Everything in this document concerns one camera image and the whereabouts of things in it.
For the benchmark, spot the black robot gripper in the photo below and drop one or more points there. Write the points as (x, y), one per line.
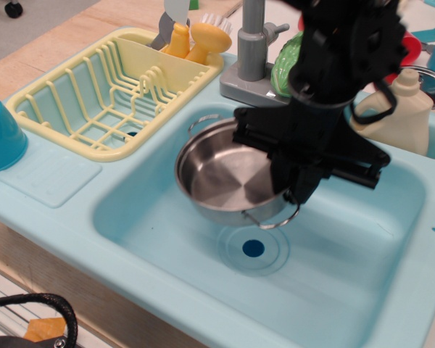
(307, 143)

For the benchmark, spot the stainless steel pot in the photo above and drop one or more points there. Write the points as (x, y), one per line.
(229, 183)

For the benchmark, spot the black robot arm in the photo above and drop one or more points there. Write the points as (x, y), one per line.
(345, 46)

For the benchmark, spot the light blue toy sink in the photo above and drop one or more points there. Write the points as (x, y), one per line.
(355, 268)

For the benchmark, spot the yellow dish drying rack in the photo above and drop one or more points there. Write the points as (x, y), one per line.
(110, 98)

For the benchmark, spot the green plastic corn toy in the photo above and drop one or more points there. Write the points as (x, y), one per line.
(286, 59)

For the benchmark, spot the grey toy faucet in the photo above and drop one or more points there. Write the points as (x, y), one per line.
(248, 80)

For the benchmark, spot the cream detergent bottle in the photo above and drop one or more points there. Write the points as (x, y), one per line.
(407, 126)

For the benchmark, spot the red lying cup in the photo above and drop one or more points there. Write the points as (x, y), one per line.
(301, 25)

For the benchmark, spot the yellow dish brush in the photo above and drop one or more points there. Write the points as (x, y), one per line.
(210, 35)

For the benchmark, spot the silver metal lid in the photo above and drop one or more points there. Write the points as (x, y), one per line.
(427, 82)

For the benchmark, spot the red tipped plastic cup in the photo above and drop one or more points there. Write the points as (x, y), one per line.
(413, 47)

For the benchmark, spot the yellow plastic bottle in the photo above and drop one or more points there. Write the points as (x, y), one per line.
(179, 45)

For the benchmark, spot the teal plastic utensil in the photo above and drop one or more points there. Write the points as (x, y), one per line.
(425, 36)

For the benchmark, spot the green block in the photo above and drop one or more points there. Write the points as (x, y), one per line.
(193, 5)

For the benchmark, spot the grey white spatula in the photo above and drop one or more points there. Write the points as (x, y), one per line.
(175, 11)

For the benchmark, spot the teal plastic bowl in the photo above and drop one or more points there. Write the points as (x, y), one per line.
(13, 142)

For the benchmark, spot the orange tape piece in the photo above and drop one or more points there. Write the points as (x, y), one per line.
(43, 329)

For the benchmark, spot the black caster wheel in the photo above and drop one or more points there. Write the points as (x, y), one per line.
(13, 9)

